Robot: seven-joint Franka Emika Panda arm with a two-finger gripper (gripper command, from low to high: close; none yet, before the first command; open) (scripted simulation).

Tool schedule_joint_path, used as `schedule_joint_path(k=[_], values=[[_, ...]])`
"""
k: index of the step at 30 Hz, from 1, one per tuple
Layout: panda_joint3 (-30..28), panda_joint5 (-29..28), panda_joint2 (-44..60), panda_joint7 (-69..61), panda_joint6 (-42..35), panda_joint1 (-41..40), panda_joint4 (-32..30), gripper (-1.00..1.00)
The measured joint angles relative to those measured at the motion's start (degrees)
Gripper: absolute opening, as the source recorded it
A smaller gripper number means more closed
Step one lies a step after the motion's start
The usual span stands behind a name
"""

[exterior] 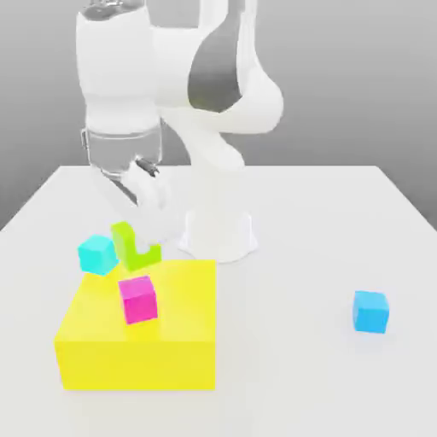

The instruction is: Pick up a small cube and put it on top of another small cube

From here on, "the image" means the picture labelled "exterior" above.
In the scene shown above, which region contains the small blue cube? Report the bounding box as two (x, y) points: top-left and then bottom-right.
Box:
(353, 289), (391, 335)

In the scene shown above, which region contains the small green cube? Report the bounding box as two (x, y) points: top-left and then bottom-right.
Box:
(110, 220), (162, 273)

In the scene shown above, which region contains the large yellow box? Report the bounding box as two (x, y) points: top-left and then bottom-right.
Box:
(54, 259), (218, 391)

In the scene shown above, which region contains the small magenta cube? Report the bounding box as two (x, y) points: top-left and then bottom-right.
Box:
(117, 275), (159, 326)

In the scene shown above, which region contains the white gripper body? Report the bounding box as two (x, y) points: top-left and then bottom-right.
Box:
(101, 162), (172, 244)

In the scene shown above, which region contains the small cyan cube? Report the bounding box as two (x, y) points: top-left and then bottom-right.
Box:
(77, 234), (120, 277)

